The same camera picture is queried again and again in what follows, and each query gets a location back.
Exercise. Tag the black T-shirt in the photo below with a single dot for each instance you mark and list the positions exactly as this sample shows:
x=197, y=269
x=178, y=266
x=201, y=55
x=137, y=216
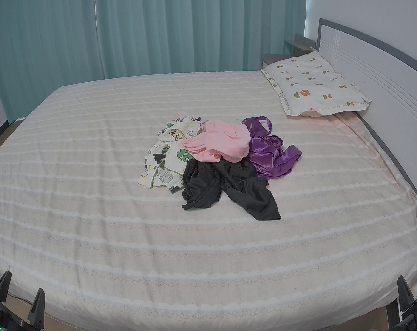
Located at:
x=201, y=184

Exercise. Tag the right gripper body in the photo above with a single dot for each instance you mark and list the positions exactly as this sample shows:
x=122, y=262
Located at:
x=415, y=319

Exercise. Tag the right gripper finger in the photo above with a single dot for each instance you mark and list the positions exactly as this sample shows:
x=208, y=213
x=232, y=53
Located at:
x=404, y=297

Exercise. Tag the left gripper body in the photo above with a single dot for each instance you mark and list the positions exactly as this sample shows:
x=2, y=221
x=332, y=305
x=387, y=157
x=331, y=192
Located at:
x=12, y=317

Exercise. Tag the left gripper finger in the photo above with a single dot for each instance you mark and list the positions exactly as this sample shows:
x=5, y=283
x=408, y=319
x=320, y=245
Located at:
x=37, y=309
x=4, y=288

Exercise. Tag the white printed pyjama top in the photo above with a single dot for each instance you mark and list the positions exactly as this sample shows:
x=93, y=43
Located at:
x=172, y=157

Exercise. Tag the pink garment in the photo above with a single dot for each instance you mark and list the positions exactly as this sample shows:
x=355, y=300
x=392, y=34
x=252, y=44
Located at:
x=218, y=140

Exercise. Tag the grey white bedside table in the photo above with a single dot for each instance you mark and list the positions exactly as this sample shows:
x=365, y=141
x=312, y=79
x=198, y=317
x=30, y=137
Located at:
x=275, y=59

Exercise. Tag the white printed pillow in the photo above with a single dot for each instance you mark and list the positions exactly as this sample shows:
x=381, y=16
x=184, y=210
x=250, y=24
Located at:
x=315, y=81

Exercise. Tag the purple satin garment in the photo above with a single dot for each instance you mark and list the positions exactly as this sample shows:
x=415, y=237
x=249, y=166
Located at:
x=267, y=157

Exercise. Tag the bed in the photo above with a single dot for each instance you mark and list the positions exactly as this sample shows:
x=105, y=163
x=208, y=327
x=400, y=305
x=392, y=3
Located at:
x=91, y=240

